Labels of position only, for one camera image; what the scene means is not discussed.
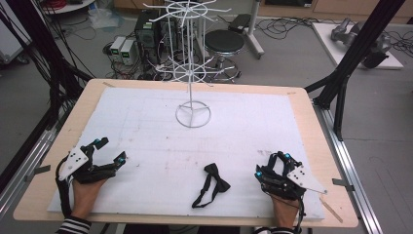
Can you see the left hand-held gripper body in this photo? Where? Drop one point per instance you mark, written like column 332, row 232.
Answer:
column 77, row 160

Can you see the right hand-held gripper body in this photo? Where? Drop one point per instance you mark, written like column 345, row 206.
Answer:
column 285, row 187

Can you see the black bow tie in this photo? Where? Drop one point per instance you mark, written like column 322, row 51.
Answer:
column 218, row 184

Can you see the person's right hand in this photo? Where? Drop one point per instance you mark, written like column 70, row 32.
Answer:
column 285, row 213

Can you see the person's left hand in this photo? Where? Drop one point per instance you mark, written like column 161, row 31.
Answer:
column 85, row 196

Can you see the grey metal clamp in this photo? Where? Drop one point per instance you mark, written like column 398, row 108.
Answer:
column 343, row 184
column 37, row 171

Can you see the white foam mat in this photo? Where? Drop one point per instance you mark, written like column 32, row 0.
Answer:
column 162, row 136

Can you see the wooden stick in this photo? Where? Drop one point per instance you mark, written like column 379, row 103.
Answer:
column 331, row 210

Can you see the grey power supply unit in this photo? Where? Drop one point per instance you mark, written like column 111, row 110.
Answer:
column 128, row 52
column 116, row 47

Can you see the black computer tower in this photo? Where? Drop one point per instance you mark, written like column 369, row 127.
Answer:
column 146, row 32

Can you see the white stand base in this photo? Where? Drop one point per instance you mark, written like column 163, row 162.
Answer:
column 255, row 42

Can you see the white floor board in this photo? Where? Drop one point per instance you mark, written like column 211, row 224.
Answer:
column 328, row 42

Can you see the clear plastic bag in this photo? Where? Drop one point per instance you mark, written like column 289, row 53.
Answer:
column 104, row 18

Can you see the black round stool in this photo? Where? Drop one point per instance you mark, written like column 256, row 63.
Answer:
column 224, row 40

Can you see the round white table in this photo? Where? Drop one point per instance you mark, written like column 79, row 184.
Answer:
column 69, row 7

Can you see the black box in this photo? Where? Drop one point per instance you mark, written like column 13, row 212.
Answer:
column 239, row 22

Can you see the aluminium rail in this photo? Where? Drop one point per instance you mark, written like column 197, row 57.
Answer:
column 347, row 162
column 29, row 159

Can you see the black metal frame post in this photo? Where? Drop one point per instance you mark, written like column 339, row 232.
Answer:
column 39, row 42
column 354, row 52

